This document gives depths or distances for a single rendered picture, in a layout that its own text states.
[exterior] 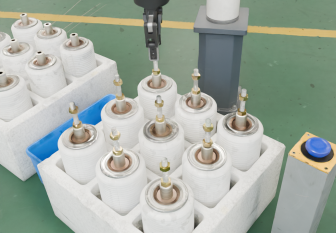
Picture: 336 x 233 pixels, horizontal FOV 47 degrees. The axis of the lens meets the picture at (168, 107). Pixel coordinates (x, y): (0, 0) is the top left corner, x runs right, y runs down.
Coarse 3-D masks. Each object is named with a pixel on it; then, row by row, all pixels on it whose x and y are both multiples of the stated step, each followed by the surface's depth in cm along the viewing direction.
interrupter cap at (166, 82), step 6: (144, 78) 94; (150, 78) 94; (162, 78) 94; (168, 78) 94; (144, 84) 92; (150, 84) 93; (162, 84) 92; (168, 84) 92; (150, 90) 90; (156, 90) 90; (162, 90) 90
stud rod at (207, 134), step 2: (206, 118) 68; (208, 118) 68; (206, 120) 67; (208, 120) 67; (210, 120) 67; (206, 122) 68; (208, 122) 68; (210, 122) 68; (206, 124) 68; (208, 124) 68; (210, 124) 68; (206, 126) 68; (208, 126) 68; (206, 132) 69; (208, 132) 69; (206, 134) 69; (208, 134) 69; (206, 136) 70; (208, 136) 70; (206, 138) 70; (208, 138) 70; (206, 140) 70; (208, 140) 70
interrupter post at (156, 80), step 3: (153, 75) 90; (156, 75) 90; (159, 75) 90; (153, 78) 91; (156, 78) 90; (159, 78) 91; (153, 81) 91; (156, 81) 91; (159, 81) 91; (153, 84) 92; (156, 84) 92; (159, 84) 92
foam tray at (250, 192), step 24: (144, 120) 93; (216, 120) 92; (264, 144) 86; (48, 168) 82; (264, 168) 80; (48, 192) 88; (72, 192) 77; (96, 192) 79; (240, 192) 75; (264, 192) 87; (72, 216) 84; (96, 216) 73; (120, 216) 72; (216, 216) 71; (240, 216) 79
